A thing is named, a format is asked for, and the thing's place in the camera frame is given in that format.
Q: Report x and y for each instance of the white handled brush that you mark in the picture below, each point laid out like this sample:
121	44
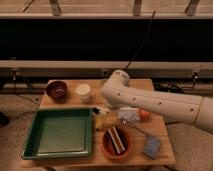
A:
100	110

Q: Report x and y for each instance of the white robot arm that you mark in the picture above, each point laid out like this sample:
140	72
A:
189	109

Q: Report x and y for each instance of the green plastic tray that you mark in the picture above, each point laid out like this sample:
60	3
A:
59	133

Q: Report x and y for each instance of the white paper cup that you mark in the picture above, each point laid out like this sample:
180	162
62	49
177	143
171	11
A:
83	90

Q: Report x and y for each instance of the clear plastic bag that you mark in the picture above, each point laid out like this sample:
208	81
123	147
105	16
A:
129	114

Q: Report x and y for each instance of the striped block in bowl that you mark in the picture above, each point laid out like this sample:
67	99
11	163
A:
116	140

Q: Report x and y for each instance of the dark red bowl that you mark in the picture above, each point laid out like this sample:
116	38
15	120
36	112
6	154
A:
57	90

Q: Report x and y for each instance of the wooden table board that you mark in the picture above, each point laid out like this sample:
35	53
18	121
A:
97	159

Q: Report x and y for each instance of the orange bowl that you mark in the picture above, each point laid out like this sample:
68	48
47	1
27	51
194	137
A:
108	148

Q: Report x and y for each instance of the blue sponge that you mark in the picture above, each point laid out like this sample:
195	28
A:
152	147

